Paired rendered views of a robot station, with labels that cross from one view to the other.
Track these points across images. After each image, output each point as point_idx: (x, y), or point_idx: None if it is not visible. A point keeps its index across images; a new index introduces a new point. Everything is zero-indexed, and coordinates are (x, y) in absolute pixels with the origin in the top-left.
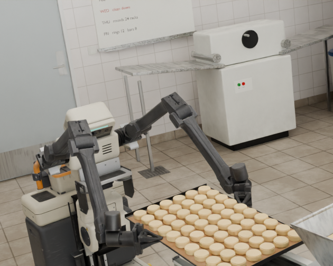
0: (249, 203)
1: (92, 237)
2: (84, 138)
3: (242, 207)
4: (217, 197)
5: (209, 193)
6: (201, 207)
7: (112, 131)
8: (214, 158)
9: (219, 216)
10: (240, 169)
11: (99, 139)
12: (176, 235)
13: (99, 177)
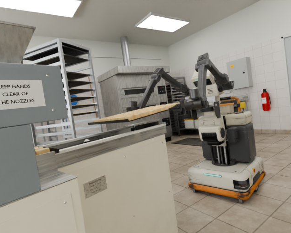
0: (177, 110)
1: (199, 132)
2: (154, 74)
3: (159, 107)
4: (171, 104)
5: (174, 103)
6: (157, 107)
7: (212, 82)
8: (198, 87)
9: (148, 109)
10: (189, 91)
11: (206, 85)
12: (128, 112)
13: (148, 90)
